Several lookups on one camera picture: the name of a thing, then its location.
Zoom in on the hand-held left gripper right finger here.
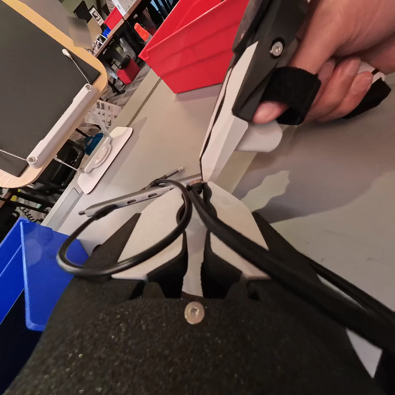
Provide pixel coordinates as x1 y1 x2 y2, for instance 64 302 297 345
201 181 273 284

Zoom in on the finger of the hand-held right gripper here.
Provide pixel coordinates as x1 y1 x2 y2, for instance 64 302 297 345
200 69 231 161
201 43 256 183

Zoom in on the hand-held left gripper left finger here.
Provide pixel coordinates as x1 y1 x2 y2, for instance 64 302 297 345
111 191 189 283

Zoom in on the grey USB hub with cable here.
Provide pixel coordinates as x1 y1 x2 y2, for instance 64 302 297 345
57 167 204 276

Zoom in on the thick black braided cable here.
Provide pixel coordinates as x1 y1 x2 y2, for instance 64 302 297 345
197 185 395 315
188 182 395 354

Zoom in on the red plastic bin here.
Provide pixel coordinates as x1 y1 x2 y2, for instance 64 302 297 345
139 0 250 94

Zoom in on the blue plastic bin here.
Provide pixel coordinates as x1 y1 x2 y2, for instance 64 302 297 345
0 216 90 332

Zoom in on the grey desk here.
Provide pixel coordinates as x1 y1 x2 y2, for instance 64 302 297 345
42 69 395 381

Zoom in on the person's right hand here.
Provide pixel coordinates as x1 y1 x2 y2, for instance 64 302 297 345
253 0 395 124

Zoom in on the small red storage bin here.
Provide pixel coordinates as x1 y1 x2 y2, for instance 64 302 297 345
117 59 141 85
103 6 124 29

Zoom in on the teal plastic object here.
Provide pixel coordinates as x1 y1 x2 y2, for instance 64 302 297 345
85 133 104 155

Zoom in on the printed paper sheet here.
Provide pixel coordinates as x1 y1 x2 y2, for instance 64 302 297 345
89 99 121 124

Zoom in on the black office chair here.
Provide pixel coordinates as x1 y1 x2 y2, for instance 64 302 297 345
31 139 85 193

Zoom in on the orange traffic cone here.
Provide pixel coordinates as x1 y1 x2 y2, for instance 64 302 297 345
134 23 152 42

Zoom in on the wooden board with black mat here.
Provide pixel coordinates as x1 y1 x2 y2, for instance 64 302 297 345
0 0 108 189

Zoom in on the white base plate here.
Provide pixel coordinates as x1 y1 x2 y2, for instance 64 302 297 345
77 126 134 195

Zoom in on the white mounting bracket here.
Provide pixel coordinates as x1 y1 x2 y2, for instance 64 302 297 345
28 84 99 170

